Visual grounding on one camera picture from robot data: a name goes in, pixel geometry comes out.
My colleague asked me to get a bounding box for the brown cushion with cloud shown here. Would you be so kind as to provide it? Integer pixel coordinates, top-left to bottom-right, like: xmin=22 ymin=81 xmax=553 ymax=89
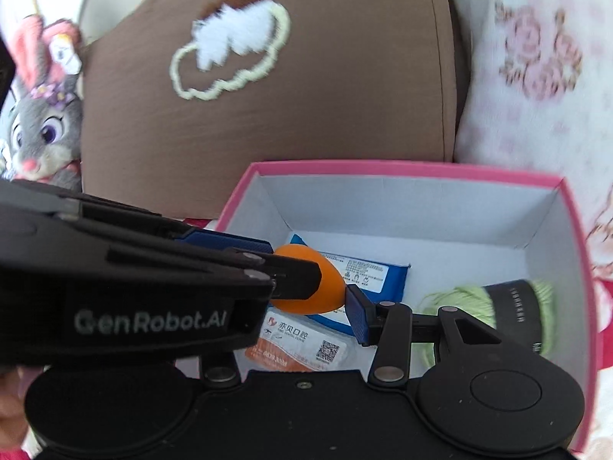
xmin=79 ymin=0 xmax=472 ymax=221

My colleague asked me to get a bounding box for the bear printed blanket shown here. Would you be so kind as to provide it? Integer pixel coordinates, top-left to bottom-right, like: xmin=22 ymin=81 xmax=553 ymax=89
xmin=0 ymin=218 xmax=613 ymax=460

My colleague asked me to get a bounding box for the white hang tag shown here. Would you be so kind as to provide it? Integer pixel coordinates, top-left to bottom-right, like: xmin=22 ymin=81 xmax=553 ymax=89
xmin=50 ymin=33 xmax=80 ymax=76

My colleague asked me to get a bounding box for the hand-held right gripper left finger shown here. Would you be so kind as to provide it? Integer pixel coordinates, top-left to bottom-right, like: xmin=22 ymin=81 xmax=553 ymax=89
xmin=198 ymin=351 xmax=243 ymax=386

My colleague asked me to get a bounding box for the grey rabbit plush toy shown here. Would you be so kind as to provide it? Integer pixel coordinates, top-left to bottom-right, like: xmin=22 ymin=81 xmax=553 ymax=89
xmin=0 ymin=14 xmax=84 ymax=192

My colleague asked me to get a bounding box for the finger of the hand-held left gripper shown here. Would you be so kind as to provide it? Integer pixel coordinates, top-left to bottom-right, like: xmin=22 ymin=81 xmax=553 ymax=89
xmin=179 ymin=229 xmax=275 ymax=256
xmin=234 ymin=249 xmax=324 ymax=300

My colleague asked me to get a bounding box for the green yarn ball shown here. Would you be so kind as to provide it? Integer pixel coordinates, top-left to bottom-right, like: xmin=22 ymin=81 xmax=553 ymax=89
xmin=414 ymin=279 xmax=559 ymax=370

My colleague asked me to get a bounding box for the blue wet wipes packet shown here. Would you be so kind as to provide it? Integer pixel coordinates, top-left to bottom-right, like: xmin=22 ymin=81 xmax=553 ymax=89
xmin=285 ymin=232 xmax=413 ymax=334

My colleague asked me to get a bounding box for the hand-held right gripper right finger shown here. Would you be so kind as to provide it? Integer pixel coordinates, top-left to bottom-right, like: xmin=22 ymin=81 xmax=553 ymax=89
xmin=346 ymin=284 xmax=503 ymax=384

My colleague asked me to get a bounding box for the orange makeup sponge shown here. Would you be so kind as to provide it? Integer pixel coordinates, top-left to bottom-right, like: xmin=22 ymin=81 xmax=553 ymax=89
xmin=269 ymin=244 xmax=346 ymax=316

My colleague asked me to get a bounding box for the clear dental floss box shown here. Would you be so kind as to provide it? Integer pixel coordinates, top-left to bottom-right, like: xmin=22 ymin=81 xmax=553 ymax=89
xmin=244 ymin=314 xmax=352 ymax=375

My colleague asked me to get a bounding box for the person's left hand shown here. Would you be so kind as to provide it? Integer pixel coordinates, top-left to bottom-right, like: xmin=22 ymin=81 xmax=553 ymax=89
xmin=0 ymin=366 xmax=34 ymax=449

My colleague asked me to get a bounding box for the pink cardboard box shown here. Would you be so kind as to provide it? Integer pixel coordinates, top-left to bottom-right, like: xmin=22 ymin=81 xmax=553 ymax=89
xmin=175 ymin=160 xmax=599 ymax=460

